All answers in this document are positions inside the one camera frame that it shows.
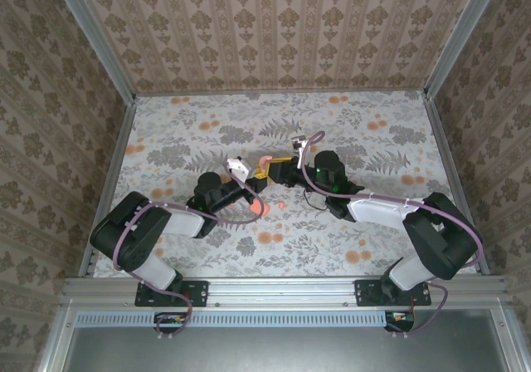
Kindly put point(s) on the pale pink round rubber piece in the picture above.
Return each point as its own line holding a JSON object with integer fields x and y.
{"x": 264, "y": 163}

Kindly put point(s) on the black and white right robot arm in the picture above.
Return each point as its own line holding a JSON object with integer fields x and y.
{"x": 439, "y": 239}

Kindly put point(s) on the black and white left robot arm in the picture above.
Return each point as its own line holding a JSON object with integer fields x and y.
{"x": 137, "y": 231}

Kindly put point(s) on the floral patterned table cover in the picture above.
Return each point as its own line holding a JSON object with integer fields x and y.
{"x": 290, "y": 123}

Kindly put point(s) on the grey metal sheet shelf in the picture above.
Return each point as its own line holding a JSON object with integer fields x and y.
{"x": 282, "y": 351}

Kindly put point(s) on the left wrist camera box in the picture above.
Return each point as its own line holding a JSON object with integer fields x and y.
{"x": 238, "y": 167}

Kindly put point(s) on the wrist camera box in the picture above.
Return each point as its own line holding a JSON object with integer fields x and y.
{"x": 298, "y": 143}
{"x": 238, "y": 167}

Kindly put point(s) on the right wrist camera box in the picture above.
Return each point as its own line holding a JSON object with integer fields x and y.
{"x": 298, "y": 143}

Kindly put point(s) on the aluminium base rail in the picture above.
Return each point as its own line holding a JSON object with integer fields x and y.
{"x": 282, "y": 291}

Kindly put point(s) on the aluminium side rail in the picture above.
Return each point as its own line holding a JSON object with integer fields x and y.
{"x": 112, "y": 172}
{"x": 452, "y": 160}

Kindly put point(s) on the aluminium frame post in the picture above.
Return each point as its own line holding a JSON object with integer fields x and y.
{"x": 460, "y": 40}
{"x": 95, "y": 40}

